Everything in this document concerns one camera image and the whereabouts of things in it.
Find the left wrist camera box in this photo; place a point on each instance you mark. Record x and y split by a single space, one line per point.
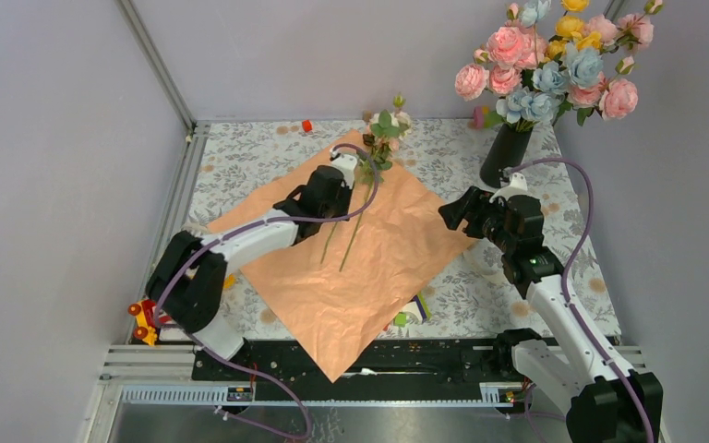
346 164

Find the green long toy block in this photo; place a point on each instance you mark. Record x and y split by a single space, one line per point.
423 308

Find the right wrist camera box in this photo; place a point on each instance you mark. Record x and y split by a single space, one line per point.
517 186

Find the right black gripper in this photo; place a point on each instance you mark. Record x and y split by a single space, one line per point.
471 207

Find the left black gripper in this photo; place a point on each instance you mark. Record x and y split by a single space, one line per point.
347 194

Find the red yellow toy truck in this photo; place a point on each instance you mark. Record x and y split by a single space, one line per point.
146 329

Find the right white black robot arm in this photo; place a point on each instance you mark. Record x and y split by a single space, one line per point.
602 396

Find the peach wrapping paper sheet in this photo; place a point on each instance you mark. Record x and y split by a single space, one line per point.
336 292

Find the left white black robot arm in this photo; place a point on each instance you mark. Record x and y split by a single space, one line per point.
187 282

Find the white purple toy block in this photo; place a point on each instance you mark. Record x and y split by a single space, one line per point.
411 309

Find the black vase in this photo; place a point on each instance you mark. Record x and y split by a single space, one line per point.
506 151

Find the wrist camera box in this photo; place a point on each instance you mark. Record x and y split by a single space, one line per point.
346 164
517 186

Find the yellow rose stem bunch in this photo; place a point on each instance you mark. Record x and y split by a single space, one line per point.
570 28

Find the small green toy cube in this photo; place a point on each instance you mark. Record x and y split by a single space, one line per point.
400 320

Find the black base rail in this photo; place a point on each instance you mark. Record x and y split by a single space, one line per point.
413 370

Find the blue flower stem bunch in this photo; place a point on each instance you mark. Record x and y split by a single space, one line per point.
531 90

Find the pink rose stems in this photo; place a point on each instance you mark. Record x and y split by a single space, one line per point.
633 33

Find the floral patterned table mat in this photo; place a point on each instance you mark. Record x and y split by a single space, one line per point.
470 298

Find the cream white rose stem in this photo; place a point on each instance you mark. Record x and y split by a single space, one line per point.
382 138

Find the pink yellow green toy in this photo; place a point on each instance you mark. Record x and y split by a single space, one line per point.
479 118

